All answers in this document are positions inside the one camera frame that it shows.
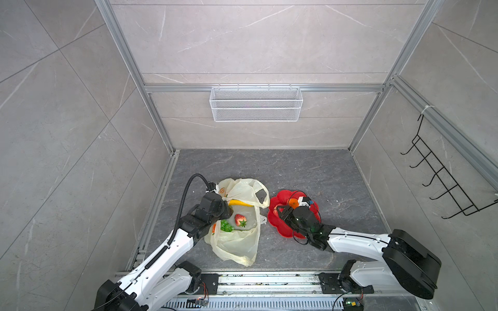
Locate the red flower-shaped plastic bowl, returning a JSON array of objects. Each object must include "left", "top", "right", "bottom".
[{"left": 268, "top": 190, "right": 330, "bottom": 242}]

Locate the orange fake fruit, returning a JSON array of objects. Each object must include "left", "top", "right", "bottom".
[{"left": 287, "top": 198, "right": 300, "bottom": 209}]

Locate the red fake strawberry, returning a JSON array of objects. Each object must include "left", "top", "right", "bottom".
[{"left": 234, "top": 214, "right": 247, "bottom": 228}]

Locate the cream plastic bag orange print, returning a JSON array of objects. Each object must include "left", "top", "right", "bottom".
[{"left": 204, "top": 178, "right": 270, "bottom": 267}]

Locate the yellow fake banana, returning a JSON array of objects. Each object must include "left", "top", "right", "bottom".
[{"left": 228, "top": 199, "right": 253, "bottom": 207}]

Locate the green fake vegetable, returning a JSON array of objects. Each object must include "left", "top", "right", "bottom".
[{"left": 220, "top": 220, "right": 234, "bottom": 233}]

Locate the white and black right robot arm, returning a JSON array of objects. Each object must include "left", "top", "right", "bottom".
[{"left": 276, "top": 206, "right": 442, "bottom": 300}]

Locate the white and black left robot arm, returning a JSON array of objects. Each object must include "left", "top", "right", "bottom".
[{"left": 93, "top": 193, "right": 233, "bottom": 310}]

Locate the white wire mesh basket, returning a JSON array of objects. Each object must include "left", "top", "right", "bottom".
[{"left": 210, "top": 86, "right": 303, "bottom": 123}]

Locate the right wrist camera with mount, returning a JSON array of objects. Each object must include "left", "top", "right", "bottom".
[{"left": 298, "top": 196, "right": 315, "bottom": 207}]

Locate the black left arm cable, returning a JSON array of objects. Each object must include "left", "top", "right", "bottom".
[{"left": 167, "top": 173, "right": 217, "bottom": 246}]

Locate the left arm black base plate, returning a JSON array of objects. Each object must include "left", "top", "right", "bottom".
[{"left": 185, "top": 273, "right": 220, "bottom": 295}]

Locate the aluminium rail base frame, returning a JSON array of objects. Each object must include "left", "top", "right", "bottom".
[{"left": 159, "top": 271, "right": 437, "bottom": 310}]

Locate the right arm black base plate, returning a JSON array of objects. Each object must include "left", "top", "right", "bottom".
[{"left": 318, "top": 273, "right": 374, "bottom": 294}]

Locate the black wire hook rack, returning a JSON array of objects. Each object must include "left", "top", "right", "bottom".
[{"left": 400, "top": 114, "right": 497, "bottom": 220}]

